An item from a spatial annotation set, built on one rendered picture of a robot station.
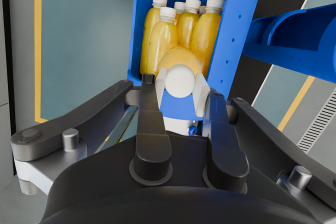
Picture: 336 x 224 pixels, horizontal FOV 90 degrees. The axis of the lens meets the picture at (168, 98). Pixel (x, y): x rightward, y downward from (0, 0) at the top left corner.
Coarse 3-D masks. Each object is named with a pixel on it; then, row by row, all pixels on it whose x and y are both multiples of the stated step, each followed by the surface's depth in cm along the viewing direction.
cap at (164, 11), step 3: (162, 9) 39; (165, 9) 39; (168, 9) 39; (171, 9) 39; (174, 9) 39; (162, 12) 39; (165, 12) 39; (168, 12) 39; (171, 12) 39; (174, 12) 40; (165, 15) 39; (168, 15) 39; (171, 15) 39; (174, 15) 40
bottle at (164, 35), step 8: (160, 16) 40; (168, 16) 39; (160, 24) 39; (168, 24) 39; (152, 32) 41; (160, 32) 39; (168, 32) 39; (176, 32) 41; (152, 40) 40; (160, 40) 39; (168, 40) 40; (176, 40) 41; (152, 48) 41; (160, 48) 40; (168, 48) 40; (152, 56) 41; (160, 56) 41; (152, 64) 42; (152, 72) 42
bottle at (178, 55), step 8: (176, 48) 28; (184, 48) 28; (168, 56) 25; (176, 56) 24; (184, 56) 24; (192, 56) 25; (160, 64) 26; (168, 64) 24; (176, 64) 22; (184, 64) 22; (192, 64) 24; (200, 64) 27; (192, 72) 23; (200, 72) 26
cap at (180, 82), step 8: (168, 72) 21; (176, 72) 21; (184, 72) 21; (168, 80) 21; (176, 80) 21; (184, 80) 21; (192, 80) 21; (168, 88) 21; (176, 88) 21; (184, 88) 21; (192, 88) 21; (176, 96) 22; (184, 96) 22
